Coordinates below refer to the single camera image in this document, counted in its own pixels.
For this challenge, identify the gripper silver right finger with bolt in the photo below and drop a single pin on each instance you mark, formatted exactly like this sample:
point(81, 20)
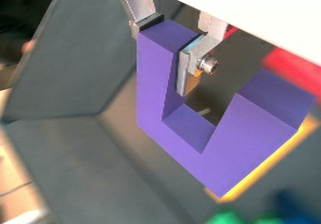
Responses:
point(195, 57)

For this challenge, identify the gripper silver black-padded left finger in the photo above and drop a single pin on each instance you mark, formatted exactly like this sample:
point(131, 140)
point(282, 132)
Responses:
point(142, 15)

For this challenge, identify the purple U-shaped block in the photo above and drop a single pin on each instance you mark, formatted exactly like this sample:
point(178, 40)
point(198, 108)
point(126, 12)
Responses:
point(160, 108)

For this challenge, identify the red board with cutouts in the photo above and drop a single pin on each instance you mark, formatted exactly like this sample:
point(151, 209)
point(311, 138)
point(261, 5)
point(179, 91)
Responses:
point(246, 53)

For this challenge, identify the yellow long block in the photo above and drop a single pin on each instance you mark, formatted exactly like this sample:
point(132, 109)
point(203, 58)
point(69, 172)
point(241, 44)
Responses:
point(267, 168)

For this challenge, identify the green S-shaped block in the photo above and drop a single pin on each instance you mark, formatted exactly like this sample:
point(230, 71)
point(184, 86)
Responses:
point(227, 217)

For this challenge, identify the blue U-shaped block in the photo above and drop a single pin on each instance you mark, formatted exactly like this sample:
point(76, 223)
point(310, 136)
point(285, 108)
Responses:
point(291, 210)

